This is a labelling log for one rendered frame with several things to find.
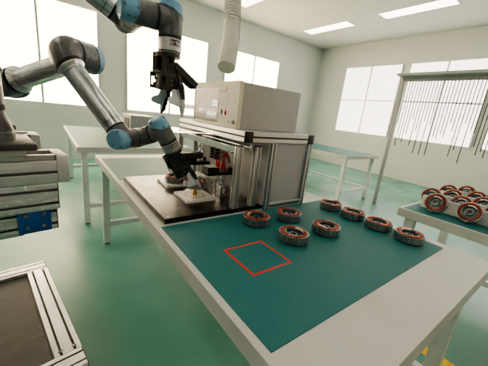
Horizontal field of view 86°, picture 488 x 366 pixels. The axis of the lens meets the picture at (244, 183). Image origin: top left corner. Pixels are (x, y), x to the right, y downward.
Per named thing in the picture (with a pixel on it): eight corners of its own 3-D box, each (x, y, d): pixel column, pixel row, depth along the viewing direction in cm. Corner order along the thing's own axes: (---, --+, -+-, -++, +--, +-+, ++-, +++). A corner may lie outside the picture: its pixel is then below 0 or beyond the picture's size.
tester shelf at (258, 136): (244, 142, 109) (245, 131, 108) (179, 125, 161) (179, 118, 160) (313, 144, 135) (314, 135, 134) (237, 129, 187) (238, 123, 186)
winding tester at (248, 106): (235, 128, 118) (240, 80, 113) (192, 120, 151) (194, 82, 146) (295, 132, 141) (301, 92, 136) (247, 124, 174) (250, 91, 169)
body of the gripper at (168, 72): (149, 88, 90) (149, 51, 87) (171, 92, 96) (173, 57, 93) (160, 89, 85) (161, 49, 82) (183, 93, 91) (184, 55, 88)
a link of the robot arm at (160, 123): (149, 118, 111) (167, 112, 109) (162, 140, 117) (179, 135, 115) (142, 124, 105) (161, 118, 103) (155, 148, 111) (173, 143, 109)
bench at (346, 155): (337, 205, 397) (347, 155, 378) (252, 172, 558) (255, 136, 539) (368, 198, 451) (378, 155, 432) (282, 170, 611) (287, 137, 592)
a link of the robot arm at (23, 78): (-29, 70, 111) (77, 31, 99) (7, 75, 125) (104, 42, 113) (-18, 99, 113) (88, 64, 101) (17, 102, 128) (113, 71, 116)
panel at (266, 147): (261, 205, 127) (269, 142, 119) (198, 172, 177) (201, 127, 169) (263, 205, 127) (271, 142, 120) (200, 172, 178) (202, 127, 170)
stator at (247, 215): (270, 220, 115) (271, 212, 114) (267, 230, 104) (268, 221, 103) (245, 215, 117) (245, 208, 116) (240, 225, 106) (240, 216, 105)
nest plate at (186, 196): (186, 203, 118) (186, 201, 117) (173, 193, 129) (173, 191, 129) (216, 200, 126) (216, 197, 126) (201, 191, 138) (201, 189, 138)
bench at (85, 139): (80, 226, 247) (76, 147, 227) (66, 176, 388) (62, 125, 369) (189, 210, 312) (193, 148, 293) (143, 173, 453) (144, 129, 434)
